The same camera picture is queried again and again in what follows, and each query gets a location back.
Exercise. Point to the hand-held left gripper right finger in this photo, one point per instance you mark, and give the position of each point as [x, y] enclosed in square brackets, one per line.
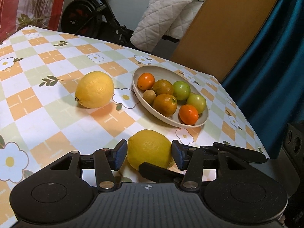
[177, 155]

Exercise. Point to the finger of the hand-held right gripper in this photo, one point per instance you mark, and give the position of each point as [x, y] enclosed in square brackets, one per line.
[251, 155]
[161, 172]

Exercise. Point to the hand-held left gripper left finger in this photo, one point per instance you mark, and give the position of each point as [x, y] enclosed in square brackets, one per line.
[121, 155]

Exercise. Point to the yellow lemon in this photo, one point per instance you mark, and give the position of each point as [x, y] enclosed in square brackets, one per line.
[149, 148]
[95, 89]

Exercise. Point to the bright orange kumquat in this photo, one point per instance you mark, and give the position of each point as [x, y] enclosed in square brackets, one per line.
[145, 81]
[188, 114]

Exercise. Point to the green jujube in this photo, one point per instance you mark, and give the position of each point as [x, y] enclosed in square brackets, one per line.
[196, 102]
[181, 90]

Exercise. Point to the brown longan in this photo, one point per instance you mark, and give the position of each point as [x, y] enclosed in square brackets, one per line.
[149, 96]

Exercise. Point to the beige round plate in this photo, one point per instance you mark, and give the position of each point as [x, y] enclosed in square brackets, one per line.
[166, 72]

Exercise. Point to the dark blue curtain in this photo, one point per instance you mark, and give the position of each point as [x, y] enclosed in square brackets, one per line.
[273, 76]

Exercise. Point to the brown wooden board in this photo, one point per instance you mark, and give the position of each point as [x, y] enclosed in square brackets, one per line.
[228, 28]

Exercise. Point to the white quilted blanket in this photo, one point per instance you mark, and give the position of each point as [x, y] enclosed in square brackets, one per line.
[163, 16]

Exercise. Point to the black exercise bike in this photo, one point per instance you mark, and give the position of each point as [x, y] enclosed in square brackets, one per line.
[90, 14]

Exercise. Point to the printed red backdrop cloth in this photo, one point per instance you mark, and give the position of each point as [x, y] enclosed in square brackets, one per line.
[28, 0]

